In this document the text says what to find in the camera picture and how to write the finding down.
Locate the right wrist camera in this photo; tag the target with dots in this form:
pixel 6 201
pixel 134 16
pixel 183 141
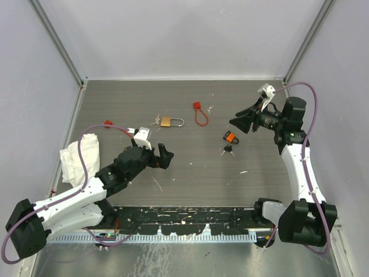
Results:
pixel 267 93

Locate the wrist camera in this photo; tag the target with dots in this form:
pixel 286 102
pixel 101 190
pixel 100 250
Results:
pixel 141 137
pixel 267 93

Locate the white cloth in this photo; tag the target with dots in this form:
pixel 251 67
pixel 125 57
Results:
pixel 72 171

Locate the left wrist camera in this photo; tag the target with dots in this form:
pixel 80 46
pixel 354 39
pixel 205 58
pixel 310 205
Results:
pixel 141 137

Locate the black keys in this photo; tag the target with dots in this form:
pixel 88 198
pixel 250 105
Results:
pixel 228 148

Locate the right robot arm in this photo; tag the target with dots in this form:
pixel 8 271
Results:
pixel 309 219

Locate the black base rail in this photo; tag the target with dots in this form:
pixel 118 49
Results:
pixel 186 220

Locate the slotted cable duct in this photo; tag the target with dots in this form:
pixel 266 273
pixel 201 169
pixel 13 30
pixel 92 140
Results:
pixel 205 237

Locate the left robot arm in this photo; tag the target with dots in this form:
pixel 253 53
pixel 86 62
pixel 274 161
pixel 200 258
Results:
pixel 31 225

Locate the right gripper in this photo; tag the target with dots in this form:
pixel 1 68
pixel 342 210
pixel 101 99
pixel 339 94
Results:
pixel 244 122

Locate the brass padlock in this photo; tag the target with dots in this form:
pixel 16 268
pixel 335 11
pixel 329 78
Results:
pixel 166 121

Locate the black orange key bunch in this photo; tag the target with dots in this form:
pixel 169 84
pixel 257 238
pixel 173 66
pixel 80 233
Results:
pixel 230 137

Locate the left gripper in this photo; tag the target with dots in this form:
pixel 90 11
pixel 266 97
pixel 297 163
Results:
pixel 156 161

